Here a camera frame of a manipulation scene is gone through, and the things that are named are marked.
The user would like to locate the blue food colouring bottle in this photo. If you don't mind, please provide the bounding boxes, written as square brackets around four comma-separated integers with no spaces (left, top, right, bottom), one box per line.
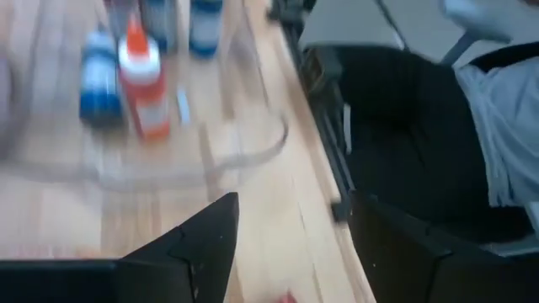
[188,0,225,59]
[78,29,124,127]
[140,0,179,55]

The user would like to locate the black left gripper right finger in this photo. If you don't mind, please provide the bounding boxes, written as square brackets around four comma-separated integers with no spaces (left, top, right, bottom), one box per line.
[348,191,539,303]

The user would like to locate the orange food colouring bottle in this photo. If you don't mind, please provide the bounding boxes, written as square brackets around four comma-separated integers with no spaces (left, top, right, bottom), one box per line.
[116,16,172,141]

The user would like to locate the red food colouring bottle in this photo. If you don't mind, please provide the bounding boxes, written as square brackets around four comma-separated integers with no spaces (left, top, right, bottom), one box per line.
[107,0,138,41]

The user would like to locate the black office chair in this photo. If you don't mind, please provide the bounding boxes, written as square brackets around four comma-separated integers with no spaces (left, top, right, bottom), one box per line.
[309,44,534,245]

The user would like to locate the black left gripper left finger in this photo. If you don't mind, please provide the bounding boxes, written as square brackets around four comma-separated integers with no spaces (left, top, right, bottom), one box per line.
[0,192,240,303]

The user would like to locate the clear plastic bin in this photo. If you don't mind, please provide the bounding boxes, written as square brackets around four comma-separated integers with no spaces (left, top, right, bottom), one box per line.
[0,0,291,193]

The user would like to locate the person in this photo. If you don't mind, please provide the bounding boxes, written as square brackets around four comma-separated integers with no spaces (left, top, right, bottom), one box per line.
[436,0,539,239]

